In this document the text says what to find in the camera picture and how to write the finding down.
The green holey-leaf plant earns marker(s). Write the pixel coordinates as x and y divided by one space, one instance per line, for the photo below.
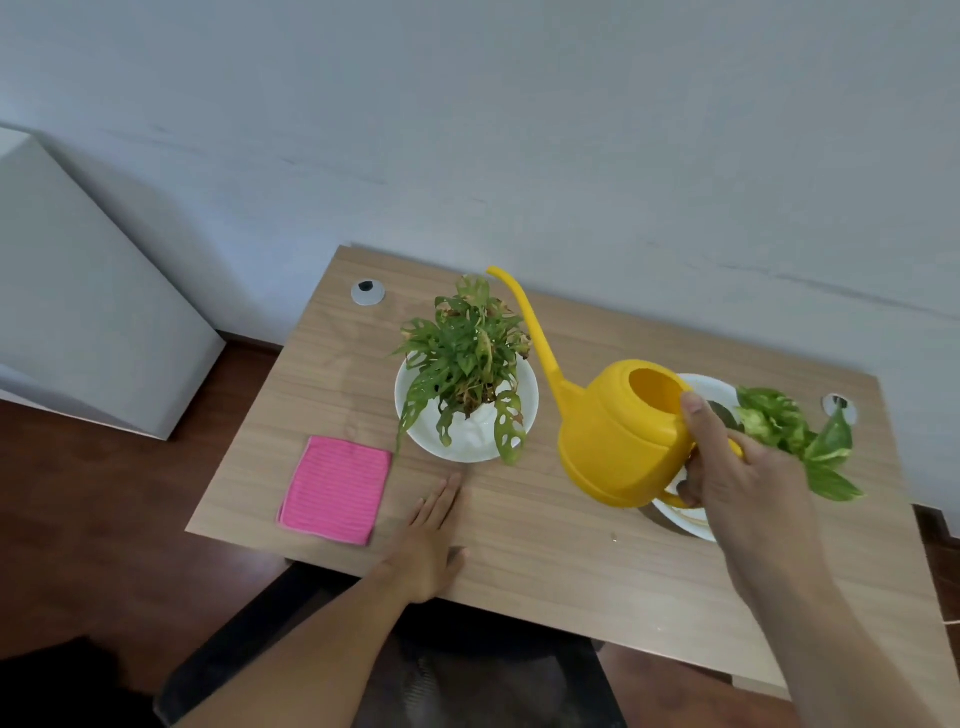
465 360

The person's right hand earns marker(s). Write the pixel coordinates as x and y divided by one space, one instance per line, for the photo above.
757 510

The yellow plastic watering can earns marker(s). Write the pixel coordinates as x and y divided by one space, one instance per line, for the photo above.
622 442

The pink microfibre cloth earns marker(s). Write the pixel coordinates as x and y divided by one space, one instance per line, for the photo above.
335 489

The white cabinet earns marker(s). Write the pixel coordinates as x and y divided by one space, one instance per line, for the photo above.
82 300

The person's left forearm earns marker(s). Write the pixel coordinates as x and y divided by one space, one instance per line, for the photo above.
315 660

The person's left hand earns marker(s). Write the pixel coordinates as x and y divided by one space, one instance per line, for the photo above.
424 555

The person's right forearm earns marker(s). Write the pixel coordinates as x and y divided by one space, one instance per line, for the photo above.
825 660

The variegated green leafy plant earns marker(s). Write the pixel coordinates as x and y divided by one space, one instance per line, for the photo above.
795 435

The person's right thumb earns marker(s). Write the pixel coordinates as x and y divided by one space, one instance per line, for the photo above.
709 427

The person's left thumb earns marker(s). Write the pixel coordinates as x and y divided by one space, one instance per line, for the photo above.
457 559

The black office chair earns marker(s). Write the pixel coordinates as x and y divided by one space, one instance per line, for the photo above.
480 675

